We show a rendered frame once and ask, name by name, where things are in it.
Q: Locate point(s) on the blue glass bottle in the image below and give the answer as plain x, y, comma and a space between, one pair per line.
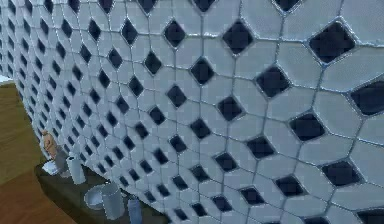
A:
135, 210

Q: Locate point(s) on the grey metal cup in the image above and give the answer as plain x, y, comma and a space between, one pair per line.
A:
112, 201

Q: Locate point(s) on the white tall bottle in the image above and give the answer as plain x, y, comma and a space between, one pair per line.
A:
76, 169

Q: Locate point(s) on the grey round bowl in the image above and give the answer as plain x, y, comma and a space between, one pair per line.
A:
93, 197

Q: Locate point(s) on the dark brown low table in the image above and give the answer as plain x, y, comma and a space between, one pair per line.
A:
70, 196

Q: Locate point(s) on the white small dish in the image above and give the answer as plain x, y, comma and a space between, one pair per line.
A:
50, 167

